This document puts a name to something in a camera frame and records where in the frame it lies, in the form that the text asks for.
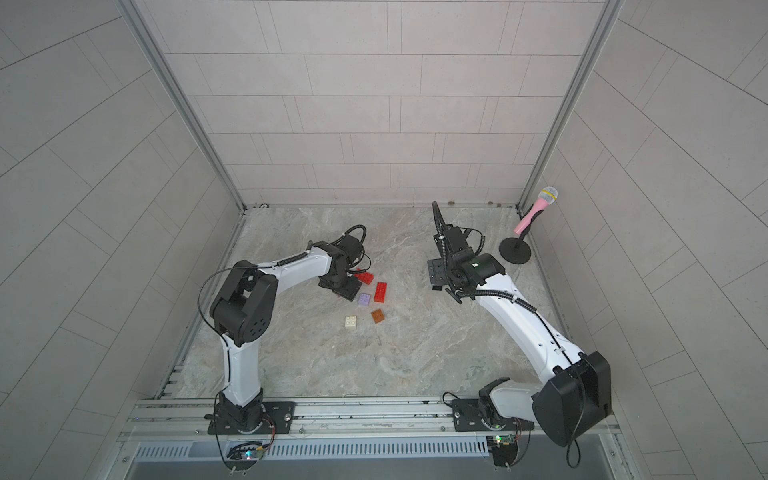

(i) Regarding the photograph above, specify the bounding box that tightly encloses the long red lego brick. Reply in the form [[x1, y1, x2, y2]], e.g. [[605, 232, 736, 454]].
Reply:
[[354, 272, 374, 285], [374, 282, 387, 303]]

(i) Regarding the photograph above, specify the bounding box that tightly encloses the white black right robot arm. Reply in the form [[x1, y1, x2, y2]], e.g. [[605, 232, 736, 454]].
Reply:
[[428, 204, 612, 469]]

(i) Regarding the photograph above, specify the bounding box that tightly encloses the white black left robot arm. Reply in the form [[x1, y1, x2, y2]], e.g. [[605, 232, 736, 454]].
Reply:
[[203, 224, 367, 433]]

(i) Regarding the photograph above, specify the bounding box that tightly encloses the orange lego brick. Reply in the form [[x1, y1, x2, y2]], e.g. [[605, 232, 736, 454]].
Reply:
[[371, 309, 385, 324]]

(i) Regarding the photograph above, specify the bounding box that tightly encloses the pink toy microphone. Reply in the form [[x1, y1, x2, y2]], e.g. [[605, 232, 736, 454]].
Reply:
[[514, 186, 558, 238]]

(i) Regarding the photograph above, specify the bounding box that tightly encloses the right green circuit board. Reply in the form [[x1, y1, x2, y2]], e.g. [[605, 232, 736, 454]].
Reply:
[[487, 435, 518, 454]]

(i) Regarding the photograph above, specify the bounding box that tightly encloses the green circuit board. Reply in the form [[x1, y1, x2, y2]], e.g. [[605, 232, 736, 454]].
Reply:
[[487, 435, 518, 454], [227, 441, 269, 462]]

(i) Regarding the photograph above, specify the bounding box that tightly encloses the left green circuit board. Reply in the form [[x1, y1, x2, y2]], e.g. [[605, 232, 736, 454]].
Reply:
[[227, 441, 269, 462]]

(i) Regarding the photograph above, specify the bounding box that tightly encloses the black corrugated cable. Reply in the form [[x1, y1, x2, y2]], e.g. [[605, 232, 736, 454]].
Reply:
[[431, 200, 451, 241]]

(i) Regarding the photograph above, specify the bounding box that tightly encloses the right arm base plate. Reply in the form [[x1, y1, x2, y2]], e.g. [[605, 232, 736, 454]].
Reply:
[[448, 399, 535, 433]]

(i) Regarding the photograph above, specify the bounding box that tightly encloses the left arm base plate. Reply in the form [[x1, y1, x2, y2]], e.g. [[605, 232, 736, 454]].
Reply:
[[204, 400, 296, 435]]

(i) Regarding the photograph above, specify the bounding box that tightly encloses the aluminium rail frame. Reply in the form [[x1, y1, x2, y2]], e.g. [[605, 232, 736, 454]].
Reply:
[[117, 396, 546, 442]]

